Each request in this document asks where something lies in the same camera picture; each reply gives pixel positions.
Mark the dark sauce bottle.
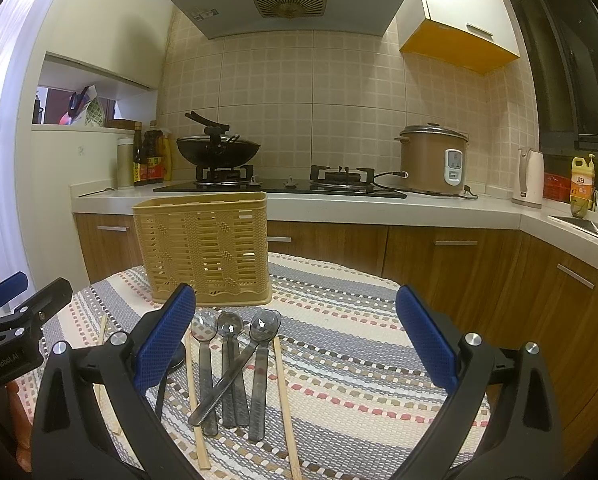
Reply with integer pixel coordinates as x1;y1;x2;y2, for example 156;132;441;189
132;122;147;186

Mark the white canister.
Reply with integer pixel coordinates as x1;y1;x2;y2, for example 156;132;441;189
117;138;133;188

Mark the white electric kettle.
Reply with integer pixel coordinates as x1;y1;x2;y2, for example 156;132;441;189
512;146;544;209

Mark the black gas stove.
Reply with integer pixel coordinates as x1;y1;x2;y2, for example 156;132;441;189
154;164;406;198

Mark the black wok with lid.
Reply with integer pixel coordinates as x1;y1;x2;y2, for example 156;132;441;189
177;110;260;168

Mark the yellow detergent bottle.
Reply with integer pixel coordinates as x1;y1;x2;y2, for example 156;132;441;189
570;154;595;219

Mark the white upper cabinet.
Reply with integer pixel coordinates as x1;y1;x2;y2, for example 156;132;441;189
395;0;519;75

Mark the black power cable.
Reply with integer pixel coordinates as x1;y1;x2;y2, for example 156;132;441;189
371;169;480;202

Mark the steel sink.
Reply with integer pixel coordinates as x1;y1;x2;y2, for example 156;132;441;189
549;216;598;238

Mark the striped woven tablecloth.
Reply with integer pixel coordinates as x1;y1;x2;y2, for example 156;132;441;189
40;252;447;479

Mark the brown rice cooker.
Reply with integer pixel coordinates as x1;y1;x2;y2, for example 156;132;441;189
397;122;468;196

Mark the red basket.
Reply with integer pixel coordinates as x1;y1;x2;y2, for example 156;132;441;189
543;172;571;203

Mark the oil bottle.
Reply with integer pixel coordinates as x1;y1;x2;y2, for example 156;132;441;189
144;120;163;183

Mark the beige plastic utensil basket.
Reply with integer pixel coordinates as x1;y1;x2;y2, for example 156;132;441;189
133;192;272;307

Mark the wooden chopstick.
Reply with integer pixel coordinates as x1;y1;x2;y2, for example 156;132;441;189
184;330;211;470
273;336;302;480

